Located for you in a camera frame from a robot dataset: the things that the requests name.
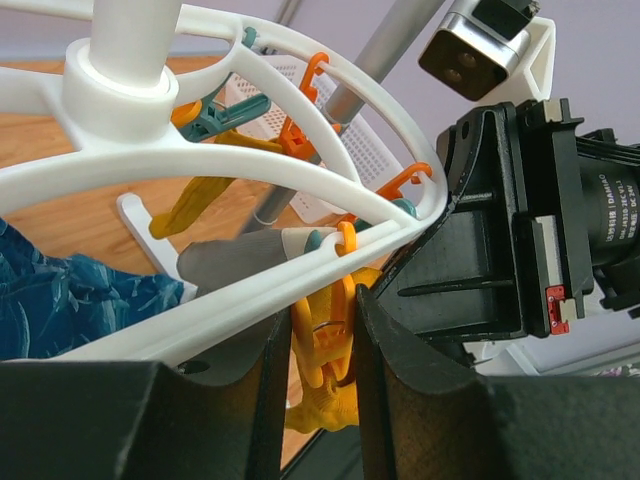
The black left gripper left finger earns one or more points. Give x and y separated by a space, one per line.
221 418

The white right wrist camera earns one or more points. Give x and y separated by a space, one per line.
493 51

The white drying rack stand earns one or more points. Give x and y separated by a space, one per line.
397 31

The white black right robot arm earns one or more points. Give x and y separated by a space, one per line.
609 175

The grey cloth garment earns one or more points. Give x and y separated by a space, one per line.
215 264

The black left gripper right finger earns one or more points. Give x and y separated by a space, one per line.
424 416

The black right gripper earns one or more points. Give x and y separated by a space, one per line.
511 248

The white round clip hanger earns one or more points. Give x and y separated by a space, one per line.
114 100

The blue patterned shorts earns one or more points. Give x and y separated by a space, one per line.
52 305

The yellow sock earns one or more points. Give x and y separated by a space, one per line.
202 191
322 341

